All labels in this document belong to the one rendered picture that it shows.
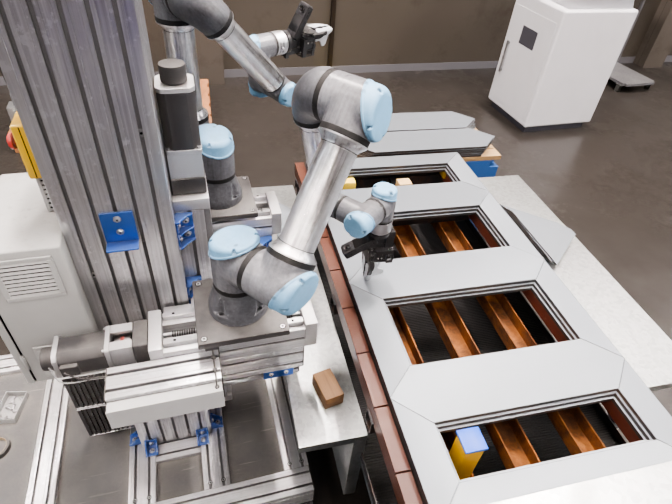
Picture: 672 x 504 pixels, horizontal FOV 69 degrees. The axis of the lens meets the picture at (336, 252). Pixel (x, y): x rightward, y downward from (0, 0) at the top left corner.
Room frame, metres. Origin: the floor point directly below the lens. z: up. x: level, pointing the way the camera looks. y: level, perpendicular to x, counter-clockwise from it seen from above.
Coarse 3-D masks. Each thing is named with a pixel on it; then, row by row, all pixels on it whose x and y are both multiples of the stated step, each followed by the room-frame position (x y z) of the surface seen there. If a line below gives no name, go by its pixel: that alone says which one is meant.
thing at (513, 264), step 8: (496, 248) 1.42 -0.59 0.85; (504, 248) 1.43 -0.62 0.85; (504, 256) 1.38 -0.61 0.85; (512, 256) 1.38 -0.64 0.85; (504, 264) 1.34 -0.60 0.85; (512, 264) 1.34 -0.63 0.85; (520, 264) 1.34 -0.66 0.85; (512, 272) 1.30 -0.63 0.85; (520, 272) 1.30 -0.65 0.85; (528, 272) 1.30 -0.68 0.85; (520, 280) 1.26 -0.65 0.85
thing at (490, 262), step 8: (488, 248) 1.42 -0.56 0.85; (480, 256) 1.37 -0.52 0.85; (488, 256) 1.37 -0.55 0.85; (496, 256) 1.38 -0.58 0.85; (488, 264) 1.33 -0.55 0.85; (496, 264) 1.33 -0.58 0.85; (488, 272) 1.28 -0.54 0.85; (496, 272) 1.29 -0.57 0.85; (504, 272) 1.29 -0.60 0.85; (496, 280) 1.25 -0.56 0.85; (504, 280) 1.25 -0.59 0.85; (512, 280) 1.25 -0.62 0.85
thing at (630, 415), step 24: (384, 168) 1.93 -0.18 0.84; (408, 168) 1.96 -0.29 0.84; (432, 168) 1.99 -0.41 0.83; (408, 216) 1.60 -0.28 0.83; (432, 216) 1.62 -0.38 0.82; (480, 216) 1.65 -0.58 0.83; (504, 240) 1.48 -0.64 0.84; (480, 288) 1.21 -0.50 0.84; (504, 288) 1.23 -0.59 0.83; (528, 288) 1.25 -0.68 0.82; (552, 312) 1.14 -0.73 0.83; (576, 336) 1.03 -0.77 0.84; (384, 384) 0.79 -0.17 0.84; (528, 408) 0.76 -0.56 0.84; (552, 408) 0.78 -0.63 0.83; (624, 408) 0.80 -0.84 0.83; (648, 432) 0.72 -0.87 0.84; (408, 456) 0.60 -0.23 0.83; (576, 456) 0.64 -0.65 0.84
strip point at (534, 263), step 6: (516, 252) 1.41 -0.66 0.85; (522, 252) 1.41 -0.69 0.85; (522, 258) 1.38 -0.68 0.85; (528, 258) 1.38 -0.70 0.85; (534, 258) 1.39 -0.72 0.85; (540, 258) 1.39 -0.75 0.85; (528, 264) 1.35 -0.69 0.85; (534, 264) 1.35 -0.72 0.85; (540, 264) 1.35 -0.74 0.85; (534, 270) 1.32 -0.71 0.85; (534, 276) 1.29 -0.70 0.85
